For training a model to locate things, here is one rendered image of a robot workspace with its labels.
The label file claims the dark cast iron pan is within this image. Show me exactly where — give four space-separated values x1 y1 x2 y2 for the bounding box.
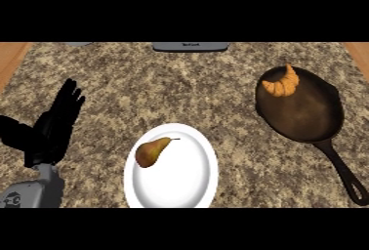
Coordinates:
253 65 369 207

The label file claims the white oval plate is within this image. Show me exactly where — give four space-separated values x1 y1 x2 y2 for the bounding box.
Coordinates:
122 122 219 209

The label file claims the grey appliance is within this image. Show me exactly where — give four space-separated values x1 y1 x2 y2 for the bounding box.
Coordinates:
151 42 230 54

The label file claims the brown-green pear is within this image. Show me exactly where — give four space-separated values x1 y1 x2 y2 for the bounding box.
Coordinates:
134 137 181 169

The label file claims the orange croissant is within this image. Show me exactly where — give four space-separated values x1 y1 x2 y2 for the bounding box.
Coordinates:
261 62 300 98

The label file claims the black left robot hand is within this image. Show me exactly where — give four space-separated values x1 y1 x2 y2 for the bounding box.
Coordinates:
0 78 86 169

